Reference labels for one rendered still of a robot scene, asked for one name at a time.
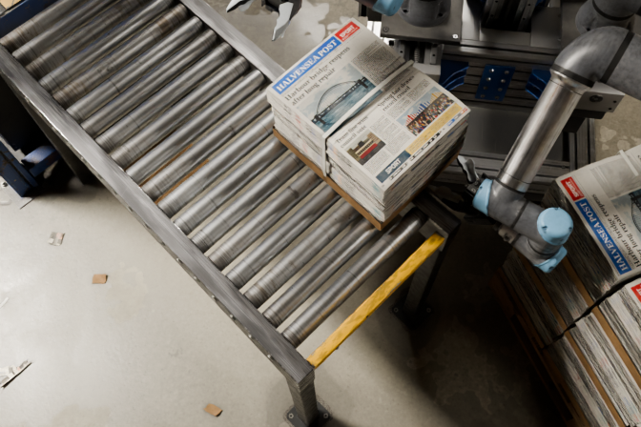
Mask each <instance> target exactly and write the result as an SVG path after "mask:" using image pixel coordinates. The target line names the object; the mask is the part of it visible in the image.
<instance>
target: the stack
mask: <svg viewBox="0 0 641 427"><path fill-rule="evenodd" d="M619 153H621V154H619ZM542 199H543V200H542V201H541V203H540V204H539V206H540V207H542V208H543V209H545V210H546V209H548V208H560V209H563V210H564V211H566V212H567V213H568V214H569V215H570V217H571V219H572V222H573V229H572V232H571V234H570V235H569V238H568V240H567V241H566V242H565V243H564V244H563V247H564V248H565V249H566V250H567V254H566V257H567V259H568V260H569V263H570V264H571V266H572V267H573V269H574V271H575V272H576V273H577V275H578V276H579V278H580V280H581V281H582V283H583V285H584V286H585V288H586V290H587V291H588V293H589V295H590V297H591V299H592V300H593V302H594V304H595V303H597V302H599V301H601V300H603V299H605V300H604V301H602V302H601V304H600V303H599V304H600V305H599V307H598V309H599V310H600V312H601V313H602V315H603V317H604V318H605V320H606V321H607V322H608V323H609V325H610V327H611V329H612V330H613V332H614V334H615V335H616V337H617V338H618V340H619V342H620V343H621V345H622V346H623V348H624V350H625V351H626V353H627V355H628V356H629V358H630V359H631V362H632V363H633V365H634V367H635V368H636V370H637V372H638V373H639V375H640V376H641V145H638V146H636V147H634V148H631V149H629V150H627V151H625V152H623V150H621V151H619V152H618V153H617V155H615V156H612V157H608V158H605V159H603V160H600V161H597V162H595V163H592V164H590V165H587V166H586V167H583V168H580V169H578V170H576V171H573V172H571V173H567V174H565V175H562V176H560V177H558V178H555V179H553V180H552V182H551V185H550V187H548V190H547V192H546V193H545V194H544V197H543V198H542ZM527 261H528V263H529V265H530V266H531V268H532V269H533V271H534V272H535V273H536V275H537V277H538V278H539V280H540V281H541V283H542V285H543V286H544V288H545V290H546V291H547V293H548V295H549V297H550V299H551V300H552V302H553V304H554V305H555V307H556V309H557V310H558V312H559V314H560V316H561V317H562V318H563V320H564V321H565V323H566V325H567V327H570V326H572V325H574V324H576V327H574V328H572V329H570V330H569V333H570V334H571V336H572V338H573V339H574V341H575V342H576V344H577V346H578V347H579V349H580V351H581V352H582V354H583V356H584V357H585V359H586V360H587V362H588V364H589V366H590V368H591V369H592V370H593V372H594V373H595V375H596V377H597V378H598V380H599V382H600V383H601V385H602V387H603V388H604V390H605V392H606V394H607V395H608V397H609V399H610V401H611V403H612V405H613V406H614V408H615V410H616V412H617V413H618V415H619V416H620V418H621V419H622V421H623V423H624V424H625V426H626V427H627V426H629V425H630V427H641V390H640V389H639V387H638V385H637V384H636V382H635V380H634V379H633V377H632V376H631V373H630V372H629V370H628V368H627V367H626V365H625V364H624V362H623V360H622V359H621V357H620V355H618V353H617V352H616V350H615V348H614V347H613V345H612V343H611V342H610V340H609V338H608V336H607V335H606V333H605V331H604V330H603V328H602V327H601V325H600V323H599V322H598V320H597V318H596V317H595V315H594V314H593V312H592V309H593V308H594V307H595V306H596V305H595V306H592V307H589V306H588V304H587V302H586V301H585V299H584V298H583V297H582V295H581V294H580V292H579V290H578V289H577V287H576V285H575V284H574V282H573V280H572V279H571V277H570V275H569V273H568V272H567V270H566V268H565V267H564V265H563V263H562V262H561V261H560V262H559V263H558V264H557V265H556V267H555V268H554V269H553V270H552V271H551V272H550V273H545V272H543V271H542V270H541V269H539V268H538V267H537V266H534V265H533V263H532V262H531V261H530V260H528V259H527ZM504 263H505V264H504V265H502V266H501V269H502V271H503V273H504V274H505V276H506V278H507V280H508V282H509V284H510V285H511V287H512V289H513V291H514V292H515V294H516V295H517V297H518V299H519V300H520V302H521V304H522V306H523V308H524V309H525V311H526V313H527V316H528V318H529V319H530V321H531V323H532V325H533V327H534V329H535V330H536V332H537V334H538V336H539V337H540V339H541V340H542V342H543V344H544V347H545V346H547V345H549V344H550V345H549V346H548V348H547V351H548V354H549V355H550V357H551V359H552V361H553V362H554V364H555V366H556V367H557V369H558V371H559V372H560V374H561V376H562V377H563V379H564V381H565V382H566V383H567V385H568V387H569V389H570V391H571V393H572V395H573V396H574V398H575V400H576V402H577V404H578V405H579V407H580V409H581V411H582V412H583V414H584V416H585V418H586V420H587V421H588V423H589V426H590V427H619V426H618V424H617V422H616V421H615V419H614V417H613V415H612V414H611V412H610V410H609V408H608V406H607V405H606V403H605V401H604V399H603V398H602V397H601V395H600V394H599V392H598V390H597V389H596V387H595V385H594V384H593V382H592V380H591V378H590V377H589V374H588V373H587V371H586V369H585V368H584V366H583V364H582V363H581V361H580V359H579V357H578V356H577V354H576V353H575V352H574V350H573V348H572V347H571V345H570V343H569V341H568V339H567V337H566V336H565V334H564V332H565V331H563V329H562V327H561V326H560V324H559V322H558V321H557V319H556V317H555V316H554V314H553V312H552V311H551V309H550V307H549V306H548V304H547V303H546V301H545V299H544V298H543V296H542V294H541V293H540V291H539V289H538V288H537V286H536V284H535V283H534V281H533V279H532V278H531V276H530V274H529V273H528V271H527V269H526V267H525V265H524V264H523V262H522V260H521V259H520V257H519V255H517V253H516V251H515V250H514V248H513V249H512V251H511V252H509V253H508V256H507V260H505V262H504ZM488 286H489V287H490V289H491V291H492V292H493V294H494V295H495V297H496V299H497V301H498V303H499V304H500V306H501V308H502V310H503V312H504V314H505V315H506V317H507V320H508V322H509V323H510V325H511V327H512V329H513V331H514V332H515V334H516V335H517V337H518V339H519V340H520V342H521V344H522V346H523V348H524V350H525V351H526V353H527V356H528V358H529V359H530V361H531V363H532V365H533V367H534V368H535V370H536V372H537V374H538V376H539V377H540V378H541V380H542V382H543V384H544V386H545V387H546V389H547V391H548V394H549V395H550V397H551V399H552V401H553V403H554V404H555V406H556V408H557V410H558V412H559V413H560V415H561V417H562V419H563V421H564V422H565V423H566V425H567V427H586V426H585V424H584V423H583V421H582V419H581V418H580V417H579V415H578V413H577V411H576V410H575V408H574V406H573V405H572V403H571V401H570V399H569V397H568V395H567V393H566V392H565V390H564V388H563V386H562V385H561V383H560V381H559V380H558V378H557V376H556V374H554V372H553V370H552V368H551V367H550V365H549V363H548V361H547V359H546V357H545V355H544V354H543V352H542V351H543V350H544V349H545V348H546V347H545V348H544V347H543V349H541V347H540V345H539V344H538V342H537V340H536V338H535V336H534V335H533V333H532V331H531V330H530V328H529V327H528V325H527V322H526V321H525V319H524V317H523V315H522V313H521V312H520V310H519V308H518V306H517V304H516V303H515V301H514V299H513V297H512V296H511V294H510V292H509V290H508V288H507V286H506V284H505V282H504V280H503V279H502V278H501V276H500V274H499V272H498V271H496V272H495V274H494V275H493V277H492V278H491V280H490V281H489V282H488Z"/></svg>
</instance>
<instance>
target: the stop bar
mask: <svg viewBox="0 0 641 427"><path fill-rule="evenodd" d="M444 242H445V238H444V237H443V236H442V235H441V234H439V233H438V232H435V233H434V234H433V235H432V236H430V237H429V238H428V239H427V240H426V242H425V243H424V244H423V245H422V246H421V247H420V248H419V249H418V250H417V251H416V252H415V253H414V254H413V255H412V256H410V257H409V258H408V259H407V260H406V261H405V263H404V264H403V265H402V266H401V267H400V268H399V269H398V270H397V271H396V272H395V273H394V274H392V275H391V276H390V277H389V278H387V279H386V281H385V282H384V283H383V284H382V285H381V286H380V287H379V288H378V289H377V290H376V291H375V292H374V293H373V294H372V295H371V296H370V297H368V298H367V299H366V300H365V301H364V303H363V304H362V305H361V306H360V307H359V308H358V309H357V310H356V311H355V312H354V313H353V314H352V315H351V316H350V317H348V318H347V319H346V320H345V321H344V322H343V324H342V325H341V326H340V327H339V328H338V329H337V330H336V331H335V332H333V333H332V334H331V335H330V336H329V337H328V338H327V339H325V340H324V342H323V343H322V344H321V345H320V346H319V347H318V348H317V349H316V350H315V351H314V352H313V353H312V354H311V355H310V356H309V357H308V358H306V362H307V363H308V364H309V365H310V366H311V367H312V369H313V370H316V369H317V368H318V367H319V366H320V365H321V364H322V363H323V362H324V361H325V360H326V359H327V358H328V357H329V356H330V355H331V354H332V353H333V352H334V351H335V350H338V349H339V346H340V345H341V344H342V343H343V342H344V341H345V340H346V339H347V338H348V337H350V336H351V335H352V334H353V333H354V332H355V331H356V330H357V329H358V328H359V327H360V326H361V325H362V324H363V323H364V322H365V320H366V319H368V318H369V317H370V316H371V315H372V314H373V313H374V312H375V311H376V310H377V309H378V308H379V307H380V306H381V305H382V304H383V303H384V302H385V301H386V300H387V299H388V298H389V297H390V296H391V295H392V294H393V293H394V292H395V291H396V290H397V289H398V288H399V287H400V286H401V285H402V284H403V283H404V282H405V281H406V280H407V279H408V278H409V277H410V276H411V275H412V274H413V273H414V272H415V271H416V270H417V269H418V268H419V267H420V266H421V265H422V264H423V263H424V262H425V261H426V260H428V258H429V257H430V256H431V255H432V254H433V253H434V252H435V251H436V250H437V249H438V248H439V247H440V246H441V245H442V244H443V243H444Z"/></svg>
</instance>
